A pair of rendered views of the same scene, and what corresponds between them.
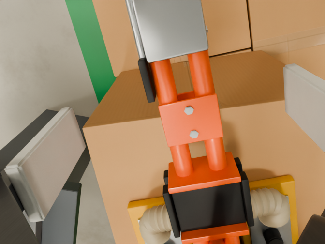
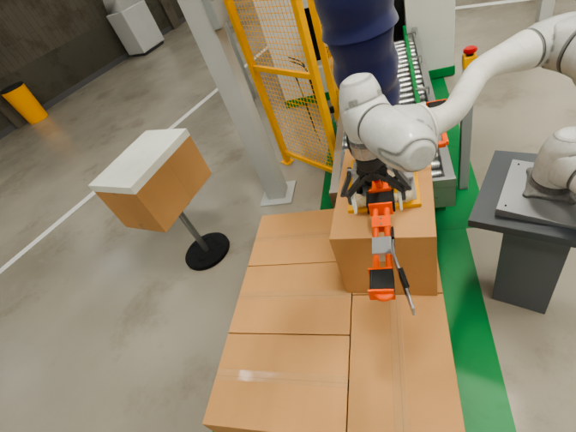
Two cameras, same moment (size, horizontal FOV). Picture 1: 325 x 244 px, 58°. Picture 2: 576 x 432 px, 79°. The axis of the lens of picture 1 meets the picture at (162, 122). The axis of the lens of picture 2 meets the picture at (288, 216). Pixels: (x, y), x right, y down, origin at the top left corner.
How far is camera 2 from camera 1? 0.95 m
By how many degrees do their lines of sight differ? 34
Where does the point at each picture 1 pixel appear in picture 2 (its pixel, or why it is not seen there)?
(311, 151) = (339, 221)
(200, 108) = (377, 224)
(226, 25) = (364, 309)
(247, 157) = (364, 220)
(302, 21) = (322, 303)
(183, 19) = (377, 244)
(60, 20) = (517, 388)
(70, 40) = (508, 368)
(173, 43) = (381, 239)
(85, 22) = (489, 380)
